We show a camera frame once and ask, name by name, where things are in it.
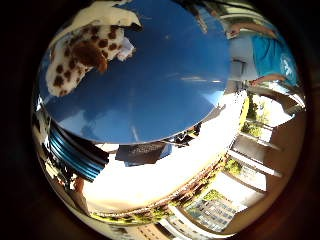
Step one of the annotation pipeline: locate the person in blue shirt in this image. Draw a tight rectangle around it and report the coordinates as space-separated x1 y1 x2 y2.
226 21 299 88

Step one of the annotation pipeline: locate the brown spotted white plush toy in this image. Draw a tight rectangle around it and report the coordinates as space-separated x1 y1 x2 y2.
44 24 137 98

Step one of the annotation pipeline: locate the blue black ribbed housing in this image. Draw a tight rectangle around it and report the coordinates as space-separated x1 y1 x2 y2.
46 119 110 183

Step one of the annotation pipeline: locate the pile of colourful toys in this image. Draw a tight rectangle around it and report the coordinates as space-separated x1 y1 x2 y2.
173 123 203 148

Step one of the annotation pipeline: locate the dark grey box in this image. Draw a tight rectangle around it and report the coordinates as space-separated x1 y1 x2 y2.
114 142 174 167

